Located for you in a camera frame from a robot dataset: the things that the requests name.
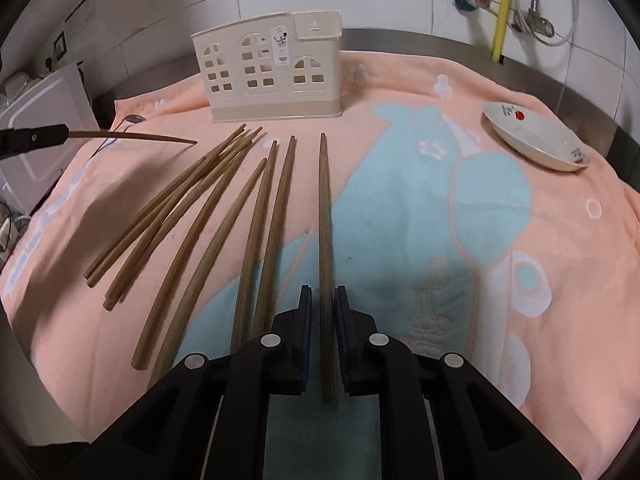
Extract metal spoon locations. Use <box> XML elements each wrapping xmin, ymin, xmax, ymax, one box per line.
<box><xmin>97</xmin><ymin>114</ymin><xmax>148</xmax><ymax>153</ymax></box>

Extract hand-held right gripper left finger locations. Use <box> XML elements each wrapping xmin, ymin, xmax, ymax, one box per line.
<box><xmin>57</xmin><ymin>285</ymin><xmax>314</xmax><ymax>480</ymax></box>

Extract white flower-print plate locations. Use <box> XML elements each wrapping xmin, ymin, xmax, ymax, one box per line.
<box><xmin>482</xmin><ymin>101</ymin><xmax>592</xmax><ymax>173</ymax></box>

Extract white wall label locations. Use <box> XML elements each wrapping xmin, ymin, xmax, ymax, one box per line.
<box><xmin>65</xmin><ymin>0</ymin><xmax>96</xmax><ymax>36</ymax></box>

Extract peach printed towel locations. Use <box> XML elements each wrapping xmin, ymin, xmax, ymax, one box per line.
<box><xmin>0</xmin><ymin>50</ymin><xmax>640</xmax><ymax>480</ymax></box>

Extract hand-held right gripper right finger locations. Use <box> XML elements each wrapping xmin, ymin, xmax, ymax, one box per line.
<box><xmin>333</xmin><ymin>285</ymin><xmax>583</xmax><ymax>480</ymax></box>

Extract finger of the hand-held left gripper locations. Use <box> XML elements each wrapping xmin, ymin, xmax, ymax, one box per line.
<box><xmin>0</xmin><ymin>123</ymin><xmax>70</xmax><ymax>161</ymax></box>

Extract long wooden chopstick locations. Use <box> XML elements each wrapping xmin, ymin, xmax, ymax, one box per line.
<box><xmin>67</xmin><ymin>130</ymin><xmax>199</xmax><ymax>146</ymax></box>
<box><xmin>318</xmin><ymin>132</ymin><xmax>338</xmax><ymax>402</ymax></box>

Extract yellow gas hose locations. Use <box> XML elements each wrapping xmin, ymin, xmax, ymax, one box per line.
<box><xmin>492</xmin><ymin>0</ymin><xmax>513</xmax><ymax>64</ymax></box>

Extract clear plastic tube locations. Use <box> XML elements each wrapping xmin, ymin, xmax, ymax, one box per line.
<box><xmin>515</xmin><ymin>0</ymin><xmax>581</xmax><ymax>46</ymax></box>

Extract cream plastic utensil holder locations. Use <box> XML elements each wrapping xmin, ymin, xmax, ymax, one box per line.
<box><xmin>191</xmin><ymin>10</ymin><xmax>346</xmax><ymax>123</ymax></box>

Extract row of wooden chopsticks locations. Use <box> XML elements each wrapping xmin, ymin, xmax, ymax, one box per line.
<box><xmin>84</xmin><ymin>124</ymin><xmax>299</xmax><ymax>392</ymax></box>

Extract metal water valve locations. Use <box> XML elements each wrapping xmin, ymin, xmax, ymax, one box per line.
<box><xmin>520</xmin><ymin>7</ymin><xmax>556</xmax><ymax>38</ymax></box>

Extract white plastic container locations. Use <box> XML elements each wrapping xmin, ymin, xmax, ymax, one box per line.
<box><xmin>0</xmin><ymin>62</ymin><xmax>101</xmax><ymax>211</ymax></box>

